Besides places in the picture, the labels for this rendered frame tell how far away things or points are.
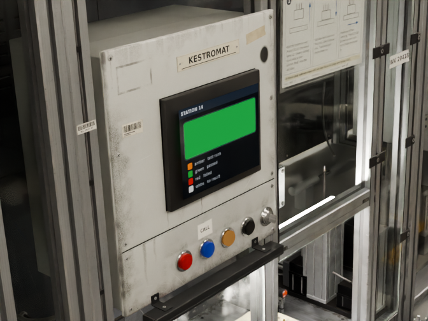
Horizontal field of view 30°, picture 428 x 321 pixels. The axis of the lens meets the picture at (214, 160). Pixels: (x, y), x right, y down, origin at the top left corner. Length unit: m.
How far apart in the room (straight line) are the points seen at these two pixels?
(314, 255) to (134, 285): 0.95
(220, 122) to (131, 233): 0.25
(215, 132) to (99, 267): 0.31
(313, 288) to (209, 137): 0.99
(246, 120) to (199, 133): 0.13
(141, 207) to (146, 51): 0.26
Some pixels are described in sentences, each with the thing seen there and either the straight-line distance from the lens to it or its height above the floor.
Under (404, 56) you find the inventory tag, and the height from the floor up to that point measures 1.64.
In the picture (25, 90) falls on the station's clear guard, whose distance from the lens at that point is 1.18.
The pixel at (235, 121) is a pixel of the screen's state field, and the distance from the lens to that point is 1.43.
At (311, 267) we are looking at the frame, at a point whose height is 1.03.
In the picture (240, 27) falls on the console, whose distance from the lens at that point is 1.44.
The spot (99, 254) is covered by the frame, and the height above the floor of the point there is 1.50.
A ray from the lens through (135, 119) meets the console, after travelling 1.28.
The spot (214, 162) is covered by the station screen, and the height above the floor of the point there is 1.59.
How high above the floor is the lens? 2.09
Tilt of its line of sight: 20 degrees down
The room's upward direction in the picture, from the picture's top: 2 degrees counter-clockwise
